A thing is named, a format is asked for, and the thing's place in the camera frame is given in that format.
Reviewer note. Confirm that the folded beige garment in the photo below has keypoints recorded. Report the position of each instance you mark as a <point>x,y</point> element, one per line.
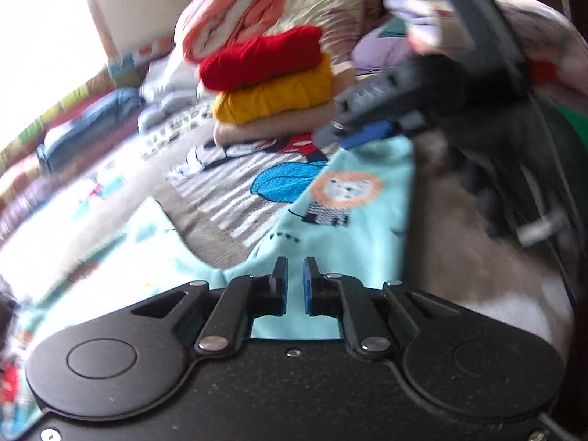
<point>266,131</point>

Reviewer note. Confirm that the cream quilt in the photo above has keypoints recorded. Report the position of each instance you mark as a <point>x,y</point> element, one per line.
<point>330,9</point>

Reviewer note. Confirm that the cartoon mouse printed blanket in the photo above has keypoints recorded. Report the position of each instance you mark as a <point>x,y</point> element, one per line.
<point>220,193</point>

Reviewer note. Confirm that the pink quilt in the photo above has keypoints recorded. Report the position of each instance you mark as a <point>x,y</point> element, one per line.
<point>229,4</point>

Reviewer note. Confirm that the light blue plush pillow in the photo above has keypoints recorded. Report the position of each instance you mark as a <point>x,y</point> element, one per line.
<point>161,110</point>

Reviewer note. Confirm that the folded yellow sweater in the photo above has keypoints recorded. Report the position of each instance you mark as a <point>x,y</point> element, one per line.
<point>275,94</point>

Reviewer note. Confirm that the folded blue blanket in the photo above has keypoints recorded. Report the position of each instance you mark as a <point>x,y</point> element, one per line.
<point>87,124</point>

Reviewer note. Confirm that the folded red sweater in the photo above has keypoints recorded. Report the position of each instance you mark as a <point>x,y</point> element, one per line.
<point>262,57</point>

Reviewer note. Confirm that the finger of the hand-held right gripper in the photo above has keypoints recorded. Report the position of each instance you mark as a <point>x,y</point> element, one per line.
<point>367,132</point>
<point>372,96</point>

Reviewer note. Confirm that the mint green printed garment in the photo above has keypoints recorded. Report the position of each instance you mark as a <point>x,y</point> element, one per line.
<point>358,239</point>

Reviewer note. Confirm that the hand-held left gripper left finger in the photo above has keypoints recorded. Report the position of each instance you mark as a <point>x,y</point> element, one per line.
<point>279,285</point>

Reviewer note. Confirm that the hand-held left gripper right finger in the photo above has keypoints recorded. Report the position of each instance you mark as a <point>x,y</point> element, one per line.
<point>310,285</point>

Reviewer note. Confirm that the white pillow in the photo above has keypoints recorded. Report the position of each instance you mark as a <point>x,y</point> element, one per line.
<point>174,73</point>

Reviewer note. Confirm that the purple garment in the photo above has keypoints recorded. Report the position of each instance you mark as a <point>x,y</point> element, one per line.
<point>376,50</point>

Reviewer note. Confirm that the pile of mixed clothes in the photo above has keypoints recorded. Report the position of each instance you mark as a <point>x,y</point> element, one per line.
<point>427,27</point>

